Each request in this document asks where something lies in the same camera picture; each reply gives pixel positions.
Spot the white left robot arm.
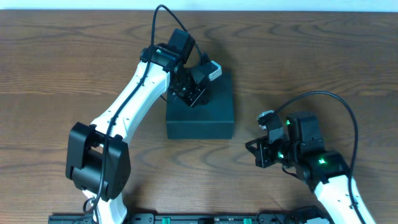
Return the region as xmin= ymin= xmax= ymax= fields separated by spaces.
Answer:
xmin=65 ymin=29 xmax=222 ymax=223

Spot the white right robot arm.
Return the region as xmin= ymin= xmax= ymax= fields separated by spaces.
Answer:
xmin=245 ymin=110 xmax=374 ymax=223

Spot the dark green box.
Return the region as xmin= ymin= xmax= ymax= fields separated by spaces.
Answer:
xmin=165 ymin=71 xmax=235 ymax=139

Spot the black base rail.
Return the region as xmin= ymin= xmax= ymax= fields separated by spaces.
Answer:
xmin=48 ymin=212 xmax=333 ymax=224

